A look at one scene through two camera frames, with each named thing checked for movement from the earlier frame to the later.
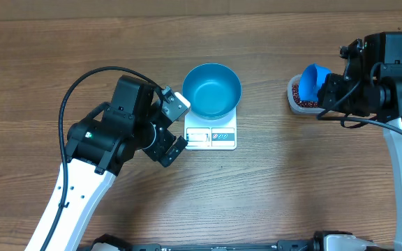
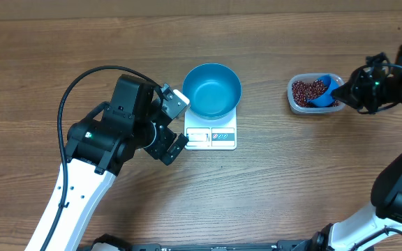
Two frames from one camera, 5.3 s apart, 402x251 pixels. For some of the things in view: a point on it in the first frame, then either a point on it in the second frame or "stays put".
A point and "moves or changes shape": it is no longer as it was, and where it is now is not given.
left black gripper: (166, 139) stays put
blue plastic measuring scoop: (313, 77) moves or changes shape
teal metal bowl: (213, 90) stays put
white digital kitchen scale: (206, 134) stays put
